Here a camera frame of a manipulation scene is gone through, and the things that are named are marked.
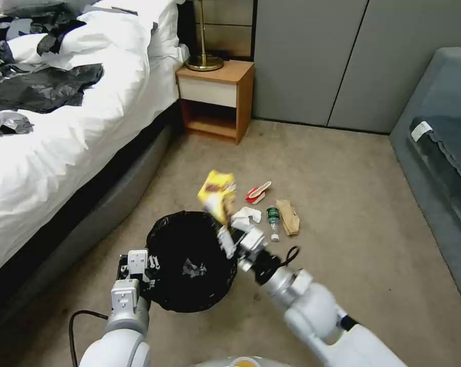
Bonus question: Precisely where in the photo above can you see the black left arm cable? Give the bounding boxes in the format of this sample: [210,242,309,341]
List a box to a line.
[68,310,110,362]

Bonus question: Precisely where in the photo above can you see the grey bed base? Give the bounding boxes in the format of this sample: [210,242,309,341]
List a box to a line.
[0,101,182,347]

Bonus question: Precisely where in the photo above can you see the brass table lamp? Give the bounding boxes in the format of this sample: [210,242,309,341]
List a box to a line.
[184,0,225,72]

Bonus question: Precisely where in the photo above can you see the red and white wrapper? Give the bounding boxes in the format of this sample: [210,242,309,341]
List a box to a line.
[245,180,273,204]

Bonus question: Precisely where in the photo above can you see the white duvet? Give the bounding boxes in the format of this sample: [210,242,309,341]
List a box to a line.
[0,0,179,283]

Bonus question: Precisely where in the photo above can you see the grey upholstered sofa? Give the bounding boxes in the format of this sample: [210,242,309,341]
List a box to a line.
[389,47,461,330]

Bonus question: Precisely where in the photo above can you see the brown paper bag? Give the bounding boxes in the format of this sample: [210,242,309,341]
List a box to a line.
[274,198,302,237]

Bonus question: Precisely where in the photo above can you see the crumpled grey black bag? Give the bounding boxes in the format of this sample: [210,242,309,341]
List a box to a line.
[0,111,36,137]

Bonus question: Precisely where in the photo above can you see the grey crumpled trash piece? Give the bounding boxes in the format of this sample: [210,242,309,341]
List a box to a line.
[181,258,208,278]

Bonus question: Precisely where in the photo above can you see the dark grey blanket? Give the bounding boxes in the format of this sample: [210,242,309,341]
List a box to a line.
[407,114,461,247]

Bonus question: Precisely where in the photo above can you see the small green plastic bottle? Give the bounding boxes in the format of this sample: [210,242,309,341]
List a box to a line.
[266,206,281,243]

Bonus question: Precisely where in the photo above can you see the trash bin with black liner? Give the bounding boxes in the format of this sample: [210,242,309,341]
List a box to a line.
[145,210,239,312]

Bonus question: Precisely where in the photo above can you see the white fabric label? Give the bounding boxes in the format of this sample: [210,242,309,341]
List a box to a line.
[410,122,432,143]

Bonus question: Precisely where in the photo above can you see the large black plastic bag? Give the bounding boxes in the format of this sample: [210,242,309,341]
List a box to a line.
[0,63,104,115]

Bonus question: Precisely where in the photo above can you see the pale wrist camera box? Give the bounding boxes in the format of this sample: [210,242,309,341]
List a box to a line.
[127,249,149,279]
[236,228,266,256]

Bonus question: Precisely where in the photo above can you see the brown padded wall panel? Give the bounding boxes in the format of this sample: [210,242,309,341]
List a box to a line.
[193,0,255,59]

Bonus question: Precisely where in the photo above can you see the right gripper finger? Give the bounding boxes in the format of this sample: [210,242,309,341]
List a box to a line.
[216,226,254,273]
[225,220,260,234]

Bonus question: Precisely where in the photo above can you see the yellow snack bag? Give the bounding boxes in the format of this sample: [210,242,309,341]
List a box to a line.
[198,170,238,225]

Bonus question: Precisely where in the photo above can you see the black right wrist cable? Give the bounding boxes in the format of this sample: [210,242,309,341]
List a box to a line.
[277,246,301,269]

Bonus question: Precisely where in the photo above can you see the crumpled white tissue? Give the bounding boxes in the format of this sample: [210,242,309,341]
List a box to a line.
[230,206,263,230]

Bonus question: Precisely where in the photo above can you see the small black plastic sheet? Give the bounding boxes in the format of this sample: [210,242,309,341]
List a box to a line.
[36,20,87,55]

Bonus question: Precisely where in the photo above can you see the wooden nightstand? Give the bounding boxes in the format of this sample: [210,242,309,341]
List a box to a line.
[175,60,255,146]

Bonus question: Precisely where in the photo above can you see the white pillow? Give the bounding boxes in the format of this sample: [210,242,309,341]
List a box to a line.
[147,0,183,59]

